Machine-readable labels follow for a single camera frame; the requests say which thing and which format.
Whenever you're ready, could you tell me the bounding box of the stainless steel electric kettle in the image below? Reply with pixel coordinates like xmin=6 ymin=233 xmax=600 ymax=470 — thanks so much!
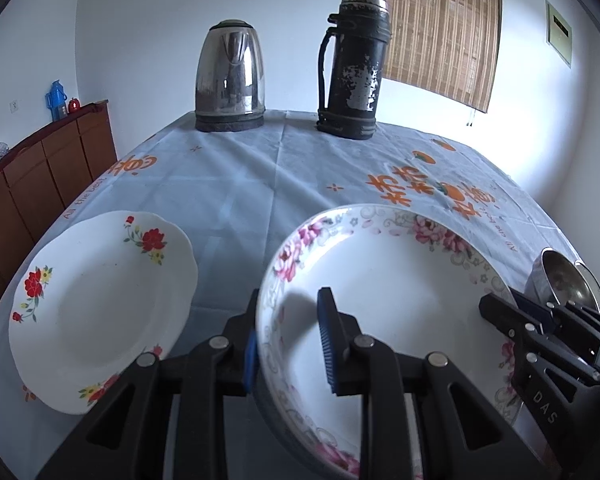
xmin=194 ymin=19 xmax=267 ymax=133

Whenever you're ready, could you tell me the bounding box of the red flower white plate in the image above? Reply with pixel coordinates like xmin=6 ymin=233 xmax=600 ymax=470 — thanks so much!
xmin=7 ymin=210 xmax=199 ymax=415

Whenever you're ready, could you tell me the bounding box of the bamboo window blind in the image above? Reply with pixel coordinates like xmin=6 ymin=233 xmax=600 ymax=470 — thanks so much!
xmin=370 ymin=0 xmax=503 ymax=113

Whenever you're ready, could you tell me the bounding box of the pink floral white plate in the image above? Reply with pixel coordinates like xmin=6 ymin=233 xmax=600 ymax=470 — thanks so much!
xmin=255 ymin=203 xmax=523 ymax=480

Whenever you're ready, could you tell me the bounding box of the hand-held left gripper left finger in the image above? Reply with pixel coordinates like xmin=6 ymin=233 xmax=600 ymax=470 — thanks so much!
xmin=35 ymin=287 xmax=261 ymax=480

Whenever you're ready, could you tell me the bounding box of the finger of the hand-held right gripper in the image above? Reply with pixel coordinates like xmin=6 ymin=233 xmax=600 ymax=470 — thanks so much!
xmin=478 ymin=292 xmax=600 ymax=442
xmin=509 ymin=287 xmax=600 ymax=361

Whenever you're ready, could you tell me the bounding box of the worn black thermos flask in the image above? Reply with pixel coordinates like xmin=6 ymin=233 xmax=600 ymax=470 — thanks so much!
xmin=316 ymin=0 xmax=393 ymax=141

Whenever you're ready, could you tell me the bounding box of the brown wooden cabinet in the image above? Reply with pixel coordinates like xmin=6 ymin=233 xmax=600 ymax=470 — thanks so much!
xmin=0 ymin=100 xmax=118 ymax=341

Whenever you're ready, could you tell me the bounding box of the stainless steel bowl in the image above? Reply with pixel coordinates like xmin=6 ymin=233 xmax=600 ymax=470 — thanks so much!
xmin=524 ymin=247 xmax=600 ymax=321

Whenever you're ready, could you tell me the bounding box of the printed light blue tablecloth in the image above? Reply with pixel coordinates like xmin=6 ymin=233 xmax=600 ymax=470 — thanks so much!
xmin=0 ymin=109 xmax=581 ymax=480

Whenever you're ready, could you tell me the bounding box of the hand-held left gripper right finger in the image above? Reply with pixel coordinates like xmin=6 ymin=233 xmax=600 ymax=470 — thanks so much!
xmin=316 ymin=287 xmax=561 ymax=480

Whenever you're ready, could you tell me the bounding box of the blue thermos bottle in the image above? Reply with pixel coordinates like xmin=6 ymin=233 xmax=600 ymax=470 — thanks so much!
xmin=46 ymin=80 xmax=69 ymax=122

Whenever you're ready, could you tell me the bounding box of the wall mounted panel box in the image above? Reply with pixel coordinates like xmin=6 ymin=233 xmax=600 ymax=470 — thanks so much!
xmin=545 ymin=0 xmax=573 ymax=68

